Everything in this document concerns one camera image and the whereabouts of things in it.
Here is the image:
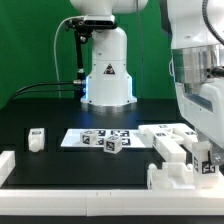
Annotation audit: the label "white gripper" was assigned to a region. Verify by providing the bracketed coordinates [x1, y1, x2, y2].
[175, 81, 224, 165]

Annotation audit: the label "white chair seat tray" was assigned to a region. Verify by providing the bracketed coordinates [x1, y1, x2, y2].
[147, 162, 195, 190]

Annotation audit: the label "white chair back frame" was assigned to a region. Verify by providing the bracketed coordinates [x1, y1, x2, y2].
[138, 123, 198, 163]

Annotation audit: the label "white tagged cube nut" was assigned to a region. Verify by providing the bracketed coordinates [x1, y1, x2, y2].
[103, 135, 122, 154]

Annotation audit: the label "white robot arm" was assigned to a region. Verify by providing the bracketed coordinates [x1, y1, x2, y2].
[70, 0, 224, 165]

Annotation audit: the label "white fiducial tag sheet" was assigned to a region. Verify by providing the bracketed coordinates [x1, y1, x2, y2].
[61, 129, 152, 148]

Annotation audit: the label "white front fence bar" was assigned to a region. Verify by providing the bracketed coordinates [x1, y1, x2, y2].
[0, 190, 224, 216]

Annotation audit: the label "white left fence piece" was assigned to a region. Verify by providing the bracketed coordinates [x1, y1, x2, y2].
[0, 151, 15, 187]

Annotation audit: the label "black cables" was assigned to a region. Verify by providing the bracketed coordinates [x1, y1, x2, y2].
[8, 79, 87, 103]

